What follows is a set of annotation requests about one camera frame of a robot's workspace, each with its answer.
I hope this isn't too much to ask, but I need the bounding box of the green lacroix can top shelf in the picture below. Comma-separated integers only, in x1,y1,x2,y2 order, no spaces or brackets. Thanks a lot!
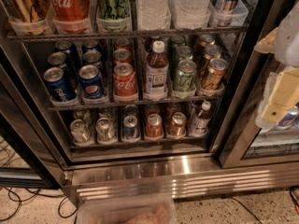
97,0,129,21

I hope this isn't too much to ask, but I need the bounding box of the large coca-cola can top shelf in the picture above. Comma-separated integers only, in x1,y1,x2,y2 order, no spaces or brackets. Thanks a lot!
50,0,90,21

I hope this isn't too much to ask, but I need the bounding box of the gold can top shelf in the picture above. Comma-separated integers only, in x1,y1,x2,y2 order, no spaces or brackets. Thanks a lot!
2,0,50,22

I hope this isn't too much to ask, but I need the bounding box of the clear water bottle top right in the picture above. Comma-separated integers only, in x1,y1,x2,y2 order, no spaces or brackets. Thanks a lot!
169,0,210,30

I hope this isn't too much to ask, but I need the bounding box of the middle wire shelf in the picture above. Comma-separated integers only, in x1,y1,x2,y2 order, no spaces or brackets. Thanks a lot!
48,95,221,111

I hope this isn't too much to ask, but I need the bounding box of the blue can bottom shelf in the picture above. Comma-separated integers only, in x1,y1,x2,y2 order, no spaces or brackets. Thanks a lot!
123,116,138,140

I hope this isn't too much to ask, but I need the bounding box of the red coca-cola can middle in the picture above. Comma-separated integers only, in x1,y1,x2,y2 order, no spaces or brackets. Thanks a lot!
112,49,133,65

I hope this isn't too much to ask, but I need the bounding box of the steel fridge base grille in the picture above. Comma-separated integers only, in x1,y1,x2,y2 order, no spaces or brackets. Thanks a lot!
62,155,299,207

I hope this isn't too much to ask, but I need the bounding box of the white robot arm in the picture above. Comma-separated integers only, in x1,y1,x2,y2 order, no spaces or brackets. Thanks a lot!
254,2,299,129

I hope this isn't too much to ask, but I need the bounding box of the orange lacroix can front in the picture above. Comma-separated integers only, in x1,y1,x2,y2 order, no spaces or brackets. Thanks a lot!
201,58,228,91

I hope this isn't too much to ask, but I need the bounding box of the clear plastic bin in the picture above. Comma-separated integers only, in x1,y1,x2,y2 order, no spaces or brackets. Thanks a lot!
76,194,177,224

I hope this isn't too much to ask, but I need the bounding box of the orange lacroix can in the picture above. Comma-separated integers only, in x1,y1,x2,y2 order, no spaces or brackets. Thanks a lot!
201,58,228,91
203,45,221,61

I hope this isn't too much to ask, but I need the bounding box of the brown tea bottle white cap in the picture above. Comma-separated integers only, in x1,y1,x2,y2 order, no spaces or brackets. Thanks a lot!
146,41,169,94

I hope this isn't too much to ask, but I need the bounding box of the silver can bottom left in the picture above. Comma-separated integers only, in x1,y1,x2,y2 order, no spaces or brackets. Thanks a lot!
70,119,91,143

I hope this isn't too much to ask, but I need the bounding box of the clear water bottle top left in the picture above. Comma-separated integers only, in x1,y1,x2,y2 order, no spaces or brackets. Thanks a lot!
136,0,170,31

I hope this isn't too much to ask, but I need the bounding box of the green lacroix can front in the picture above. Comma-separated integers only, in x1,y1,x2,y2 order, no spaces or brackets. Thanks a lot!
173,60,196,92

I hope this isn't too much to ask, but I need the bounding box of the tea bottle bottom shelf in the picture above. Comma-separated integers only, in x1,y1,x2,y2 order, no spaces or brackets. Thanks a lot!
189,101,211,136

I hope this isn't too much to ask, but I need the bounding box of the blue pepsi can front left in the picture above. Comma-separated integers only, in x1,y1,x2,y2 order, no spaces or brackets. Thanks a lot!
43,67,77,102

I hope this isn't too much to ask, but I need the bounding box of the blue pepsi can middle left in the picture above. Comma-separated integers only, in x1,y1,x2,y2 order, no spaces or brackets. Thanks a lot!
48,51,76,78

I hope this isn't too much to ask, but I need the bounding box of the clear water bottle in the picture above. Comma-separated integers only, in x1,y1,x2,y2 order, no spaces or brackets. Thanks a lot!
136,0,170,31
169,0,210,30

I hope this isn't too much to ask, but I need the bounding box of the green lacroix can middle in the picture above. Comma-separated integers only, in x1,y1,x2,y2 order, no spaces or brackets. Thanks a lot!
175,46,193,63

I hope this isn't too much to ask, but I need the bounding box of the red can bottom shelf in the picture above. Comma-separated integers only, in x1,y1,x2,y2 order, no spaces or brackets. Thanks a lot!
146,114,163,137

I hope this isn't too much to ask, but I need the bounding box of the orange lacroix can middle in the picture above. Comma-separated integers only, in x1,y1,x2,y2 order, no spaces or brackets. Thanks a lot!
203,45,221,61

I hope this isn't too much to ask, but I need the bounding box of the red coca-cola can front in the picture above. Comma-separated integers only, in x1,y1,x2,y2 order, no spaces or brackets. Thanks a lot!
113,63,137,96

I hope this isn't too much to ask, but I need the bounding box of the red coca-cola can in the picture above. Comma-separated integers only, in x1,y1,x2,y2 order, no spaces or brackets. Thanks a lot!
113,63,137,96
112,49,133,65

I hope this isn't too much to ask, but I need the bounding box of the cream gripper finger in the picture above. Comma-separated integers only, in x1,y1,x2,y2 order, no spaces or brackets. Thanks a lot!
261,66,299,124
254,27,278,54

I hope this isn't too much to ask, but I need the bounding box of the orange can bottom shelf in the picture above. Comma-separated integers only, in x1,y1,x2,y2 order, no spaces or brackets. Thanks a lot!
168,112,186,136

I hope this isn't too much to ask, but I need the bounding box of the wire shelf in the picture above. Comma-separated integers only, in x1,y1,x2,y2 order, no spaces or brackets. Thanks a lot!
7,26,248,42
48,95,221,111

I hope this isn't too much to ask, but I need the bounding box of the blue can right fridge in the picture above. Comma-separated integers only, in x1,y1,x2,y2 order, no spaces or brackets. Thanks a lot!
276,106,299,130

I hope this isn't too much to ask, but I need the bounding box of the blue pepsi can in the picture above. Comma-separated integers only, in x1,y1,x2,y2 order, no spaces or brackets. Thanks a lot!
82,50,105,69
48,51,76,78
43,67,77,102
78,64,106,99

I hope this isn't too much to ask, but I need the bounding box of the upper wire shelf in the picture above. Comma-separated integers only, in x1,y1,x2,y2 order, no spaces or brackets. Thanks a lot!
7,26,248,42

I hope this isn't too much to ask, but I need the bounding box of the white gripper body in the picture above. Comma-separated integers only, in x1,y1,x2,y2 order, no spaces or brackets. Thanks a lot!
255,72,278,129

